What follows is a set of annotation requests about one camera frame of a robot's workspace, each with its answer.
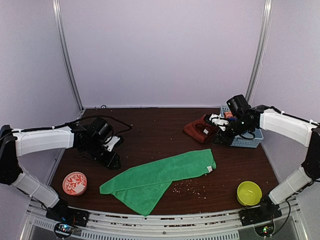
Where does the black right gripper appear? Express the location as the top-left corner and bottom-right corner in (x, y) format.
(212, 117), (253, 146)

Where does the green microfibre towel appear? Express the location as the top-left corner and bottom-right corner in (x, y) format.
(99, 149), (217, 217)

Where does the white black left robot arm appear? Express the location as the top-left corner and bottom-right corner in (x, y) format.
(0, 115), (217, 222)

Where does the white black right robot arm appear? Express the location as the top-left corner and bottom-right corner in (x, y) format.
(209, 94), (320, 221)

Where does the dark red towel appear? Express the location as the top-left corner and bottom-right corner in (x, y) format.
(183, 114), (219, 144)

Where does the orange white patterned cloth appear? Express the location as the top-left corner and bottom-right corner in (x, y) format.
(223, 111), (234, 119)

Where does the light blue perforated basket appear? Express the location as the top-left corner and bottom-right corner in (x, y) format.
(219, 104), (264, 149)

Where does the red white patterned plate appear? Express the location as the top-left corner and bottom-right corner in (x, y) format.
(62, 171), (88, 196)

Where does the yellow-green bowl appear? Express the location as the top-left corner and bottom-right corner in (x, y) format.
(236, 181), (262, 207)

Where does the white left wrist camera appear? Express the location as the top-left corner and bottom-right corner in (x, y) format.
(103, 135), (124, 152)

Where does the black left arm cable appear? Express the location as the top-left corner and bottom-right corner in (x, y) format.
(53, 115), (133, 137)

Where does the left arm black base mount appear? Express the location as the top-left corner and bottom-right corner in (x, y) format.
(43, 199), (90, 227)

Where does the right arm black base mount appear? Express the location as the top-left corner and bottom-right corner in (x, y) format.
(238, 200), (282, 226)

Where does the aluminium front rail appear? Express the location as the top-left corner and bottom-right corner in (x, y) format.
(24, 197), (301, 240)

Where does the right aluminium frame post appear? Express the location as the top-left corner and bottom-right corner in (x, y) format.
(245, 0), (273, 104)

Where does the aluminium frame post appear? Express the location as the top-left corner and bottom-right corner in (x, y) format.
(245, 0), (273, 104)
(52, 0), (85, 112)

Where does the left aluminium frame post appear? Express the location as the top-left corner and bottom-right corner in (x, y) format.
(52, 0), (85, 112)

